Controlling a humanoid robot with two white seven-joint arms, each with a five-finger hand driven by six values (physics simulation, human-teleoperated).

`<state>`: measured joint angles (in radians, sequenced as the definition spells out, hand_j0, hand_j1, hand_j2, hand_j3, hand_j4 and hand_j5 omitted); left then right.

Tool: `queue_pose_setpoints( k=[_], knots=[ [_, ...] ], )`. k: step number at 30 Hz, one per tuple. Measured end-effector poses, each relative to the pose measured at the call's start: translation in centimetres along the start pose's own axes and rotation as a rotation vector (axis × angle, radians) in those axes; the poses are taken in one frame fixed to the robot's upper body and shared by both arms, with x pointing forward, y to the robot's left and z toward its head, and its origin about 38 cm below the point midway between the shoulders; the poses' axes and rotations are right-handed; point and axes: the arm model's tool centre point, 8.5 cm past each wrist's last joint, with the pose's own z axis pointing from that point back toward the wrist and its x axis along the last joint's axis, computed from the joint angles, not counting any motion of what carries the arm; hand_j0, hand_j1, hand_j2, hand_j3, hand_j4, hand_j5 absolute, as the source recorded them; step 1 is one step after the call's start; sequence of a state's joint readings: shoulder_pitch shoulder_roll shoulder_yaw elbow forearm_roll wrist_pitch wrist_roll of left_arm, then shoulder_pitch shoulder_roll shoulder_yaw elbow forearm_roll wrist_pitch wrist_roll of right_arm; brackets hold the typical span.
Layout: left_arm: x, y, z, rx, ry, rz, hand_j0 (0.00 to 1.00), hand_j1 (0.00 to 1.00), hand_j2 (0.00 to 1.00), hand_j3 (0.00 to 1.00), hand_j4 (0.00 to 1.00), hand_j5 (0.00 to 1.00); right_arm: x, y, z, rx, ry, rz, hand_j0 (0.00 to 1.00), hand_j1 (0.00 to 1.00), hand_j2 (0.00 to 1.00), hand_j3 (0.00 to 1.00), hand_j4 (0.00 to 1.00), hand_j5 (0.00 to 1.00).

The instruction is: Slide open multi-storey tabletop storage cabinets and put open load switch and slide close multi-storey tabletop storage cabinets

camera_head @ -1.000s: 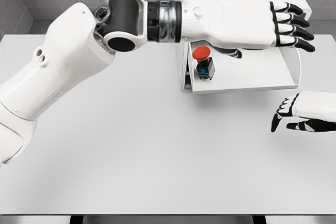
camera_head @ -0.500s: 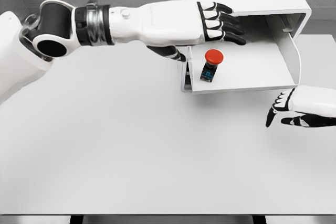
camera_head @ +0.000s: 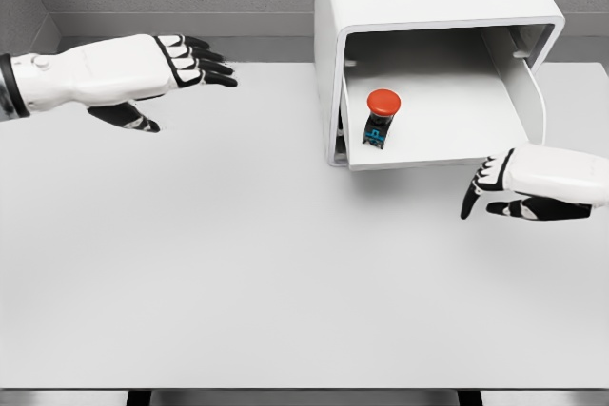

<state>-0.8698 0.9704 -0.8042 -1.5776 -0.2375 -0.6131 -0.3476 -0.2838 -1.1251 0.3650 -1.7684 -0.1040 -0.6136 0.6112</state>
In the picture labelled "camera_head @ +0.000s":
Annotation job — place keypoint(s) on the white tabletop storage cabinet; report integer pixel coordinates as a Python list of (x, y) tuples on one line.
[(428, 6)]

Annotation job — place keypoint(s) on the red button load switch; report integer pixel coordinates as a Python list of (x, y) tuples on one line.
[(382, 117)]

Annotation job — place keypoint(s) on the white cabinet drawer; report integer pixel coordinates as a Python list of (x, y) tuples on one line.
[(438, 111)]

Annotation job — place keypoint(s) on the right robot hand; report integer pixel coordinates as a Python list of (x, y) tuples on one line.
[(537, 178)]

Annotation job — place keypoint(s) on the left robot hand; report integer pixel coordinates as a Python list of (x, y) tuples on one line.
[(119, 71)]

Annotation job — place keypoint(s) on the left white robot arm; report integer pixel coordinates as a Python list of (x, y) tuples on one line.
[(33, 80)]

